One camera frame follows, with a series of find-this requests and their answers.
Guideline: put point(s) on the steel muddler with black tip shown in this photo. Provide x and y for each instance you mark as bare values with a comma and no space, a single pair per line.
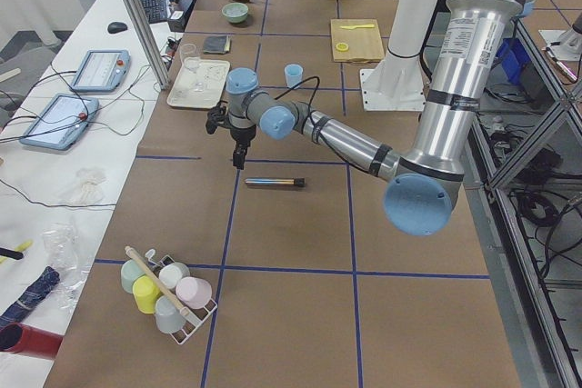
275,182

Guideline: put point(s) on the clear wine glass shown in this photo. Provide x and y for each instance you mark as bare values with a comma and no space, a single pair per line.
191,59

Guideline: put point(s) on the yellow cup in rack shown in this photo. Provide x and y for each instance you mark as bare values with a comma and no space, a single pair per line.
145,293

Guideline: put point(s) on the grey cup in rack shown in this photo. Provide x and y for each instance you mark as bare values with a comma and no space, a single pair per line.
168,318

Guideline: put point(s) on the teach pendant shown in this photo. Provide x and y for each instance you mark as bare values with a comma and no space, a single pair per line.
61,123
101,71

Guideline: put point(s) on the green bowl of ice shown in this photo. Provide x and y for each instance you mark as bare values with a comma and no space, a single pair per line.
235,13

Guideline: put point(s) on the folded grey cloth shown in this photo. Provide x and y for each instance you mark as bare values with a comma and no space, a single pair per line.
217,45

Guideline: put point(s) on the yellow plastic knife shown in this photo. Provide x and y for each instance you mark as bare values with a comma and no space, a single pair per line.
359,26

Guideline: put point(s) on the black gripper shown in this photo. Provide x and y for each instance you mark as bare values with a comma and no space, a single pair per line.
241,135

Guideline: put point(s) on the white wire cup rack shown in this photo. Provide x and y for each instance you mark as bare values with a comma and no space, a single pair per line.
197,317

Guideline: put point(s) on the wooden rack handle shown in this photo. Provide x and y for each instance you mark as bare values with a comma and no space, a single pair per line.
133,254

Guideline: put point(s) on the pink cup in rack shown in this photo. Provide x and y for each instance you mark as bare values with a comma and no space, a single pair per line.
194,292

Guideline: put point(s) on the green cup in rack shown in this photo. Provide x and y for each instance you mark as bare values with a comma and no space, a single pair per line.
130,272

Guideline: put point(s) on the red cylinder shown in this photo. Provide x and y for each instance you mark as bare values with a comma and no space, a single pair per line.
18,338

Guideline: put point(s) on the teach pendant near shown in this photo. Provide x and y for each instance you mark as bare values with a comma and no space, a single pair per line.
61,123

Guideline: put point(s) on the white cup in rack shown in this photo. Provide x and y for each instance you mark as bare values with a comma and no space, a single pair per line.
170,275

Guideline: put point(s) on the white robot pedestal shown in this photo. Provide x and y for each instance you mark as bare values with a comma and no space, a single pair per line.
396,83

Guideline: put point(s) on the cream serving tray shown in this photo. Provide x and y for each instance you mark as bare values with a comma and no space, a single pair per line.
212,73

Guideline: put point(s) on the aluminium frame post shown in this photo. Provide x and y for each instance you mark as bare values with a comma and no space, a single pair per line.
147,41

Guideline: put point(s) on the bamboo cutting board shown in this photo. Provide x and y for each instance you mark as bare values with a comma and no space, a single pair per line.
365,45

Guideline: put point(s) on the black keyboard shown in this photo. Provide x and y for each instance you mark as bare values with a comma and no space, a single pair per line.
156,11

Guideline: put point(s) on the black computer mouse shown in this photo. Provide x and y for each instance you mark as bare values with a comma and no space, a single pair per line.
116,28

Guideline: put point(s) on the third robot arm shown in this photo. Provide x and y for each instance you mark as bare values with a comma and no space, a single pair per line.
565,45

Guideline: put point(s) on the teach pendant far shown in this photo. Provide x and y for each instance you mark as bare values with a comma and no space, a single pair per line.
101,71

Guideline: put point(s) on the blue plastic cup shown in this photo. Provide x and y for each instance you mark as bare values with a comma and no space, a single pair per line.
293,74

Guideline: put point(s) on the lemon half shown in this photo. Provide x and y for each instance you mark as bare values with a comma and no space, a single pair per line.
342,47

